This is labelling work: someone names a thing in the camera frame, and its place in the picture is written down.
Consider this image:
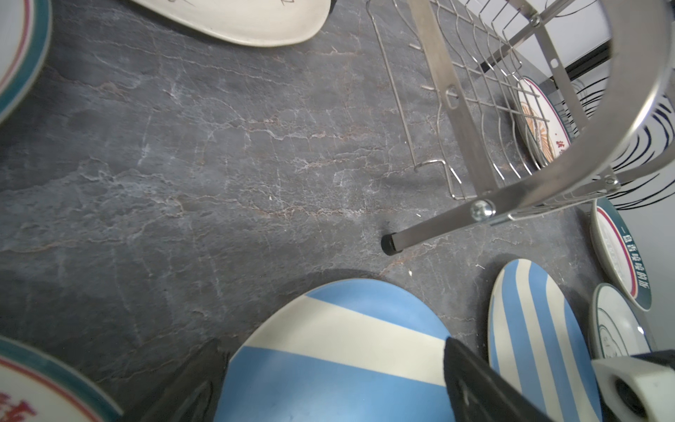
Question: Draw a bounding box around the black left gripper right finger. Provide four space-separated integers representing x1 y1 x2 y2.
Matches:
443 338 550 421

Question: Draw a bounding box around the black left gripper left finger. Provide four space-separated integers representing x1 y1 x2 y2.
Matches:
123 339 230 421

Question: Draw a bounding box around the small blue striped plate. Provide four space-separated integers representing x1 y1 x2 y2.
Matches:
488 258 602 421

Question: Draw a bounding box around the large blue striped plate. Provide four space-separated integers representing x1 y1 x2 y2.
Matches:
216 279 454 421

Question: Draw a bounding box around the sunburst plate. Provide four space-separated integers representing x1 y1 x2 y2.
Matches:
1 336 123 421
514 77 571 168

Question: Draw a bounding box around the stainless steel dish rack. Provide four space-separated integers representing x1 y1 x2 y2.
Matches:
367 1 674 256

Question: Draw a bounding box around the white plate thin green line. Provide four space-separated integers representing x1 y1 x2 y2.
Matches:
589 283 652 360

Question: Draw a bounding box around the cream floral plate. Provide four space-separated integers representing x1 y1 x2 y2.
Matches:
136 0 336 47

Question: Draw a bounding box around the red text green rim plate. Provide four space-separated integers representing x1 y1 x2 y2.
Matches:
1 0 53 121

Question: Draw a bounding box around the green rim red ring plate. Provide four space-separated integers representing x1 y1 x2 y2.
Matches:
590 197 652 312

